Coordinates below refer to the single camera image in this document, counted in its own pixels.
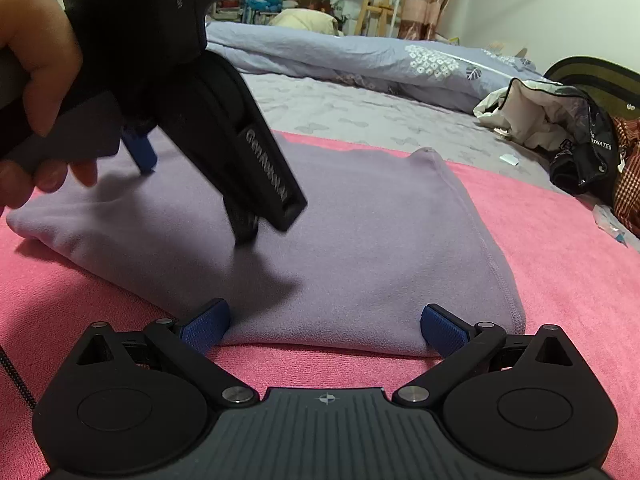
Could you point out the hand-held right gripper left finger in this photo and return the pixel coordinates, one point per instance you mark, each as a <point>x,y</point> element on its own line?
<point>205,327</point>

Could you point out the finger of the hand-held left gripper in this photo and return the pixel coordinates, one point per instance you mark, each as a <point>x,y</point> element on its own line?
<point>142,155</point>
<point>245,225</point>

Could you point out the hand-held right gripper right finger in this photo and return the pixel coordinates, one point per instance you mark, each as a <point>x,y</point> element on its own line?
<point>445,330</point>

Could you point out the purple sweater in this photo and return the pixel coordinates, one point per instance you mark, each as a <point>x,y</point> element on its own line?
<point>360,240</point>

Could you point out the person's left hand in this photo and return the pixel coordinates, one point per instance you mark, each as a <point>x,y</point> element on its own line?
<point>40,35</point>

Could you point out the blue plush toy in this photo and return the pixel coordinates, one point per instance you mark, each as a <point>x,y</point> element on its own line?
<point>262,0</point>

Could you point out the pink blanket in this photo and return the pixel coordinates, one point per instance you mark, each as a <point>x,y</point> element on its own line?
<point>550,285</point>

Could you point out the cream pillow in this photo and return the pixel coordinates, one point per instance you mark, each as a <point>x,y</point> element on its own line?
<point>305,20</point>

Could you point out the lavender bed sheet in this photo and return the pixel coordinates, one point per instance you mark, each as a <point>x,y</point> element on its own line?
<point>375,110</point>

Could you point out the small white paper tag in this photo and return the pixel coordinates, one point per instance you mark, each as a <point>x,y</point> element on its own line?
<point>509,159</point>

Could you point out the blue-grey printed duvet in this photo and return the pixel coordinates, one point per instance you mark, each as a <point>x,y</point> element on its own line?
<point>350,55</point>

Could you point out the clear plastic wrapper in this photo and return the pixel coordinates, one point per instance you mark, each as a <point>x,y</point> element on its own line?
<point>610,225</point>

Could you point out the cream white garment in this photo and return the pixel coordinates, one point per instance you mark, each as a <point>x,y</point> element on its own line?
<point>530,115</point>

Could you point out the red brown patterned garment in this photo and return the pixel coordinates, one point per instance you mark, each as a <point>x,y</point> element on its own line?
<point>630,180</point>

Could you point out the dark headboard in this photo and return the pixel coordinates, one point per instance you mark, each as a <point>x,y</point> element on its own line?
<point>595,72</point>

